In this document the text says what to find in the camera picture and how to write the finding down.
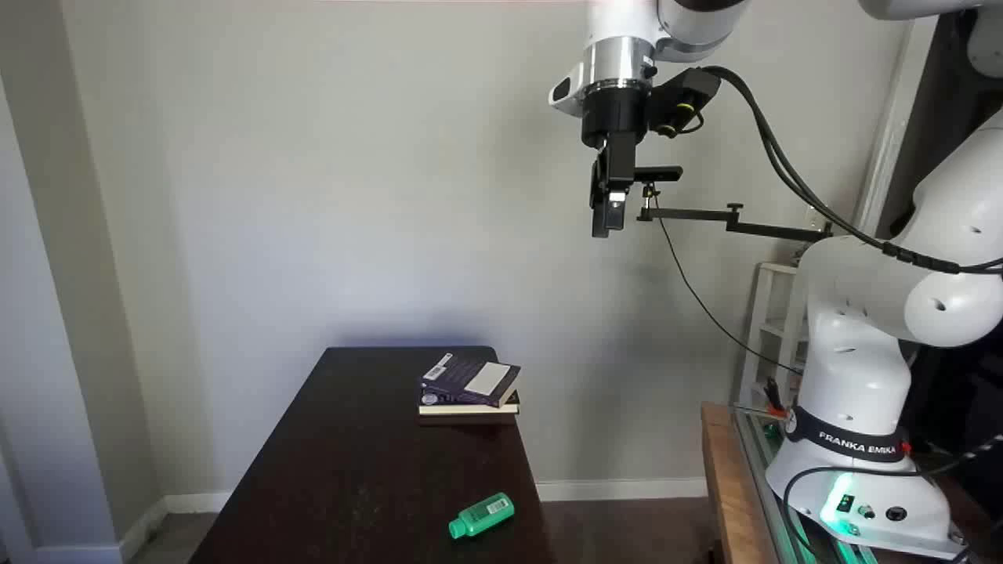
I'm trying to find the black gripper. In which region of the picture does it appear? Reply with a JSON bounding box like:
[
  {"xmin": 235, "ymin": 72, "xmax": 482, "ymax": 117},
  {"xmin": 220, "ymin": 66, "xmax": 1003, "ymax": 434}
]
[{"xmin": 584, "ymin": 88, "xmax": 648, "ymax": 239}]

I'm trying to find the blue top book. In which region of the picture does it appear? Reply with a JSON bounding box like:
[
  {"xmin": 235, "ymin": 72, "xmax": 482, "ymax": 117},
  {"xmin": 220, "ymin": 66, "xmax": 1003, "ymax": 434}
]
[{"xmin": 421, "ymin": 354, "xmax": 520, "ymax": 405}]

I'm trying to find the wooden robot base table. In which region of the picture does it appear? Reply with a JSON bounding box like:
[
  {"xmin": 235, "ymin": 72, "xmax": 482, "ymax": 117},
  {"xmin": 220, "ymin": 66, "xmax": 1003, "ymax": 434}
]
[{"xmin": 700, "ymin": 405, "xmax": 1003, "ymax": 564}]

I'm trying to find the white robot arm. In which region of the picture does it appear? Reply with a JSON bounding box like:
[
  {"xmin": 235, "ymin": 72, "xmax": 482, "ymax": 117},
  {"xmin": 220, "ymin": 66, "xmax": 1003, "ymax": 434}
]
[{"xmin": 548, "ymin": 0, "xmax": 1003, "ymax": 561}]

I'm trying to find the white shelf unit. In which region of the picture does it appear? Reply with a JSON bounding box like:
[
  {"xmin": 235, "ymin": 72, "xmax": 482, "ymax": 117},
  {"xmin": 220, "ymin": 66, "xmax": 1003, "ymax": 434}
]
[{"xmin": 735, "ymin": 262, "xmax": 804, "ymax": 412}]

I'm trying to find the dark bottom book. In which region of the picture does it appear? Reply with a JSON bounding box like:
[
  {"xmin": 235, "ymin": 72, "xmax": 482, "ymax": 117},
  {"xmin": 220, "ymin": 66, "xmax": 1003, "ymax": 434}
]
[{"xmin": 416, "ymin": 393, "xmax": 520, "ymax": 418}]

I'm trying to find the green small bottle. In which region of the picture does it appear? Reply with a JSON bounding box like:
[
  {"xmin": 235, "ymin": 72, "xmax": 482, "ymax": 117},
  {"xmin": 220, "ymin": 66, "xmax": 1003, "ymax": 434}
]
[{"xmin": 449, "ymin": 492, "xmax": 516, "ymax": 539}]

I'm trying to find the dark wooden dresser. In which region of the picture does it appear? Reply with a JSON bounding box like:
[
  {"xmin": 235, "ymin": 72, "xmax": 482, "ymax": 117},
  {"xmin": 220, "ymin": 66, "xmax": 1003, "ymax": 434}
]
[{"xmin": 191, "ymin": 347, "xmax": 556, "ymax": 564}]

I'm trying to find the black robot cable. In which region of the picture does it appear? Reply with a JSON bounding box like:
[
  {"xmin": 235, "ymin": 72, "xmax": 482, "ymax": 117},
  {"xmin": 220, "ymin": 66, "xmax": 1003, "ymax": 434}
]
[{"xmin": 636, "ymin": 63, "xmax": 1003, "ymax": 378}]

